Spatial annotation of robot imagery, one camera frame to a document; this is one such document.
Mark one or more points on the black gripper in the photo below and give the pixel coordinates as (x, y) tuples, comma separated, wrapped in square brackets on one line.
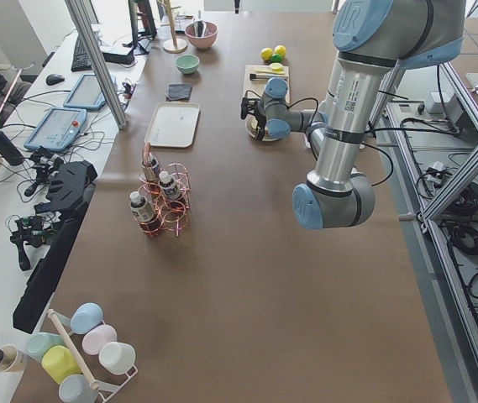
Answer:
[(259, 118)]

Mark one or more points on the white round plate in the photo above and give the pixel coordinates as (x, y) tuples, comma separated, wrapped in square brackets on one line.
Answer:
[(267, 138)]

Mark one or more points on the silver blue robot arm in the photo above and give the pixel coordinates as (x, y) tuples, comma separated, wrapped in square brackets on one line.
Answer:
[(372, 38)]

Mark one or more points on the cream serving tray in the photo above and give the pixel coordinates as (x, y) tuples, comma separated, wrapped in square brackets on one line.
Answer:
[(173, 125)]

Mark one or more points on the yellow plastic knife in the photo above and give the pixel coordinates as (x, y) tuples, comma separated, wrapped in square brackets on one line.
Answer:
[(270, 72)]

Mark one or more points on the lemon half slice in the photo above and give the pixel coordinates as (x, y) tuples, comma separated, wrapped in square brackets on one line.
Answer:
[(278, 67)]

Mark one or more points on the green lime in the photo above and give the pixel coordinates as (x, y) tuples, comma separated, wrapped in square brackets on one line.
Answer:
[(276, 58)]

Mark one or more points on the yellow lemon far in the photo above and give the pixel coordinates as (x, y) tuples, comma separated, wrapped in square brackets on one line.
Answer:
[(280, 50)]

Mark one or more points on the grey folded cloth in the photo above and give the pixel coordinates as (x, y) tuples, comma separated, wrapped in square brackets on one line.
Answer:
[(179, 92)]

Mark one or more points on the green ceramic bowl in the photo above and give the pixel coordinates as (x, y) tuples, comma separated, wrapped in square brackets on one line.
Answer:
[(187, 64)]

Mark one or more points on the pink bowl with ice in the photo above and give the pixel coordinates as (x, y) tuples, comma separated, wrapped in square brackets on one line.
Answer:
[(204, 42)]

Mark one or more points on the tea bottle white cap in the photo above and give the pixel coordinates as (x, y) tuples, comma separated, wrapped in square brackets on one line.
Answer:
[(172, 193)]

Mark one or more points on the steel ice scoop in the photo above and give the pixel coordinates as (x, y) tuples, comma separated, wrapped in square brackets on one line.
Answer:
[(199, 26)]

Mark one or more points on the wooden cup stand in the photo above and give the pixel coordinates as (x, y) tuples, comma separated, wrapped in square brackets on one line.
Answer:
[(173, 45)]

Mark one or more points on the blue teach pendant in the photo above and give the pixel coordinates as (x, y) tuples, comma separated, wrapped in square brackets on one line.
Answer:
[(86, 94), (57, 130)]

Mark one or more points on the black keyboard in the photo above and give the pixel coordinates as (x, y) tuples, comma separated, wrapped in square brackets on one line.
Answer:
[(80, 59)]

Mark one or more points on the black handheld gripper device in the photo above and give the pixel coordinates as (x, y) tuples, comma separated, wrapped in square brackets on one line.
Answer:
[(70, 190)]

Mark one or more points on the black computer mouse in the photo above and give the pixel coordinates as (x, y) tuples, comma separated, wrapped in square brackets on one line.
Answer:
[(54, 79)]

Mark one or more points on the pink mug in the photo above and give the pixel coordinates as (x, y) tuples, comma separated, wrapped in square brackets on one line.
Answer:
[(95, 339)]

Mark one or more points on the white mug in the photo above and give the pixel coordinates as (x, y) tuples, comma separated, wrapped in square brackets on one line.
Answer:
[(118, 358)]

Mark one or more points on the white mug rack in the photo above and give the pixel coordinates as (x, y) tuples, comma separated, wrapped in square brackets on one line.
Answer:
[(100, 379)]

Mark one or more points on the yellow mug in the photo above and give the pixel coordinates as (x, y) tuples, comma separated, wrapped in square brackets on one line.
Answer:
[(59, 363)]

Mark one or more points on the green mug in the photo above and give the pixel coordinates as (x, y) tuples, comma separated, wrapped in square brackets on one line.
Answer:
[(40, 343)]

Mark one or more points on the grey blue mug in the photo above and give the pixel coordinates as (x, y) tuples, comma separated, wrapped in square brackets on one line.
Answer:
[(75, 389)]

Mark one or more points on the paper cup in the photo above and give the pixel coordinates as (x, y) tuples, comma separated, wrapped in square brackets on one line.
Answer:
[(11, 359)]

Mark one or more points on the copper wire bottle rack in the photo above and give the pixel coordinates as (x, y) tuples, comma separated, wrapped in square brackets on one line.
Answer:
[(174, 220)]

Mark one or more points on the aluminium frame post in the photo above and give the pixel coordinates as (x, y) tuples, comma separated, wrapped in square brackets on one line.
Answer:
[(80, 18)]

